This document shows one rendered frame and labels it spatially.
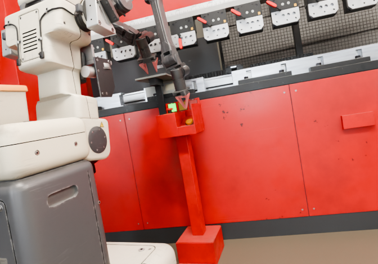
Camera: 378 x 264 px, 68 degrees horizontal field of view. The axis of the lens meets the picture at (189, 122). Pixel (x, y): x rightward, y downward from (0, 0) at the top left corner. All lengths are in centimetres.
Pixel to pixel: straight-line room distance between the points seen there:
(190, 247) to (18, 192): 102
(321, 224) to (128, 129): 122
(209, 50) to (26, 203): 185
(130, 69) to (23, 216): 189
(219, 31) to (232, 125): 57
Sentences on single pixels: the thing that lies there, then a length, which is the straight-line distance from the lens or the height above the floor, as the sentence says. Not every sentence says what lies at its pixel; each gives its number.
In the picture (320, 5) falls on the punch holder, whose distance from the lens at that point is 183.
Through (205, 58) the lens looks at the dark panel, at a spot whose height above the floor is 117.
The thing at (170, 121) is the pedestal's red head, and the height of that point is 74.
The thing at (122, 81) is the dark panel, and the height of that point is 112.
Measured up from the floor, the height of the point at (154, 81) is 97.
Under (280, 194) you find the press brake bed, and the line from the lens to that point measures 168.
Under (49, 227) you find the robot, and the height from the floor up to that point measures 56.
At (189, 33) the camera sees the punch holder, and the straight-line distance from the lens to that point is 178.
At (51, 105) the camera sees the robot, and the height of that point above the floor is 88.
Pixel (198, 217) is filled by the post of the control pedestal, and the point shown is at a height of 22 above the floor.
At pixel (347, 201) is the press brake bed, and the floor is 16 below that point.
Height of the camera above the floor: 77
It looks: 2 degrees down
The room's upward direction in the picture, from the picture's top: 10 degrees counter-clockwise
